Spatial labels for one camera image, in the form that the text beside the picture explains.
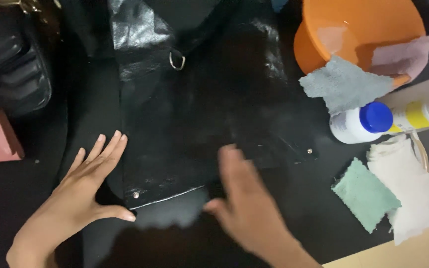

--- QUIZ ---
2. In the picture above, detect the person's left hand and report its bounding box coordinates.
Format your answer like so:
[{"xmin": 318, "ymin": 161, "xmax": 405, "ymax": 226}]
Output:
[{"xmin": 23, "ymin": 130, "xmax": 136, "ymax": 248}]

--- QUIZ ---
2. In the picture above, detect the person's right hand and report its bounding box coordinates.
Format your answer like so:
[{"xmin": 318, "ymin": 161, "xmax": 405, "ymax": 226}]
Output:
[{"xmin": 203, "ymin": 144, "xmax": 294, "ymax": 258}]

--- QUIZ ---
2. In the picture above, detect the grey wiping cloth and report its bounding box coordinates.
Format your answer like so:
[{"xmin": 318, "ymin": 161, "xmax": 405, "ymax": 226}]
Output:
[{"xmin": 134, "ymin": 187, "xmax": 211, "ymax": 230}]

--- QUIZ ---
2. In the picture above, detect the black leather bag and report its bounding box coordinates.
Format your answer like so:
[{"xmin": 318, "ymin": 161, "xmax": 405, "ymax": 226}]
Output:
[{"xmin": 108, "ymin": 0, "xmax": 320, "ymax": 211}]

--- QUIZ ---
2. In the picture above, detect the green cloth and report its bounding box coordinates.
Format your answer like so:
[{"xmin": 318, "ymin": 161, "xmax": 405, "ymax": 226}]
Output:
[{"xmin": 331, "ymin": 157, "xmax": 402, "ymax": 234}]

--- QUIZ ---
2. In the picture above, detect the white bottle with blue cap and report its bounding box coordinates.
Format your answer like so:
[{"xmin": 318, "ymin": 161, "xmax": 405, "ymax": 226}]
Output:
[{"xmin": 329, "ymin": 101, "xmax": 394, "ymax": 144}]

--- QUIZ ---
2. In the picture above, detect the black quilted bag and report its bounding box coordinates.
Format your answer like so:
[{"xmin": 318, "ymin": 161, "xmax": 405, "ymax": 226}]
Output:
[{"xmin": 0, "ymin": 0, "xmax": 53, "ymax": 117}]

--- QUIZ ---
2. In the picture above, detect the blue-grey cloth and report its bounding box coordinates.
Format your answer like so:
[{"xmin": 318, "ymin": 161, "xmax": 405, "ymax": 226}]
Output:
[{"xmin": 299, "ymin": 55, "xmax": 396, "ymax": 116}]

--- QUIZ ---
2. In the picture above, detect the white paper towel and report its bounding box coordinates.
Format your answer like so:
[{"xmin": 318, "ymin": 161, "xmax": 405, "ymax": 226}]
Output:
[{"xmin": 366, "ymin": 134, "xmax": 429, "ymax": 246}]

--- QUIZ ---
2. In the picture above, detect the beige cardboard sheet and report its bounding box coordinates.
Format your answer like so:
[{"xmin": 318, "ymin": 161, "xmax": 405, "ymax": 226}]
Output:
[{"xmin": 322, "ymin": 220, "xmax": 429, "ymax": 268}]

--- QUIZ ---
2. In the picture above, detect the beige round rim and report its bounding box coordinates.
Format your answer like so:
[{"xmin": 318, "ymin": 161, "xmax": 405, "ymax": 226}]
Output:
[{"xmin": 410, "ymin": 130, "xmax": 429, "ymax": 174}]

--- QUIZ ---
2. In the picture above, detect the white bottle with yellow label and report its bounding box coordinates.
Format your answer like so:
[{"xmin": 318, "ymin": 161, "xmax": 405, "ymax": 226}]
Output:
[{"xmin": 376, "ymin": 74, "xmax": 429, "ymax": 134}]

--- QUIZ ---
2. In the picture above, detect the blue object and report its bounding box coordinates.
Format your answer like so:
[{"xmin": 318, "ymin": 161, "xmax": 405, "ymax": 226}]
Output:
[{"xmin": 271, "ymin": 0, "xmax": 289, "ymax": 13}]

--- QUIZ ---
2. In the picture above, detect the orange plastic bowl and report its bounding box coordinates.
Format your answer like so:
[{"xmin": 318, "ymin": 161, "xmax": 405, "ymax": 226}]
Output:
[{"xmin": 293, "ymin": 0, "xmax": 427, "ymax": 88}]

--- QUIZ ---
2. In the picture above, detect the mauve cloth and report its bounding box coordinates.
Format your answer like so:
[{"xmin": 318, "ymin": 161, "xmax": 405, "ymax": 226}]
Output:
[{"xmin": 370, "ymin": 35, "xmax": 429, "ymax": 83}]

